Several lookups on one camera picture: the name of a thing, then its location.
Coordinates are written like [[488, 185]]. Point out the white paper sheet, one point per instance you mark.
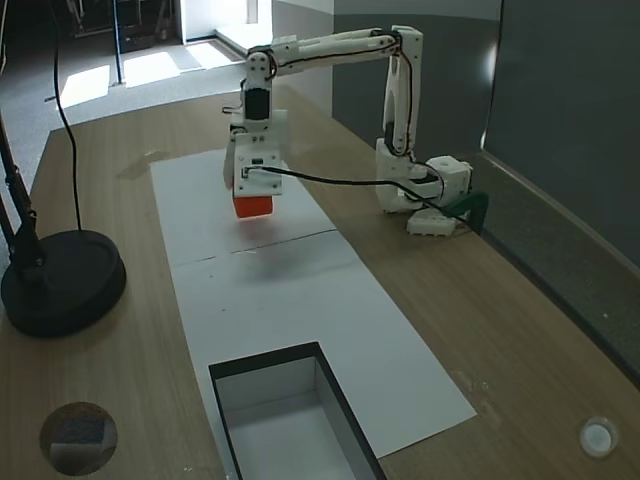
[[200, 200], [300, 300]]

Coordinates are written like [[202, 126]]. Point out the clear tape strip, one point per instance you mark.
[[142, 164]]

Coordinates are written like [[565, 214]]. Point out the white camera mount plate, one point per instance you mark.
[[260, 177]]

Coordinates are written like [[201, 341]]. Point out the brown open box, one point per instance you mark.
[[350, 415]]

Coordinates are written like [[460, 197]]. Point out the orange cube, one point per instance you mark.
[[255, 207]]

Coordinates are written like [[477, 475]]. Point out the white round table cap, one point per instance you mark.
[[598, 436]]

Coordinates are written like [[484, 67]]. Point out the green table clamp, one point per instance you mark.
[[475, 205]]

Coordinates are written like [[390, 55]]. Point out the blue vertical pole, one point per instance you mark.
[[118, 45]]

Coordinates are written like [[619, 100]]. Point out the black round lamp base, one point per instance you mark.
[[65, 285]]

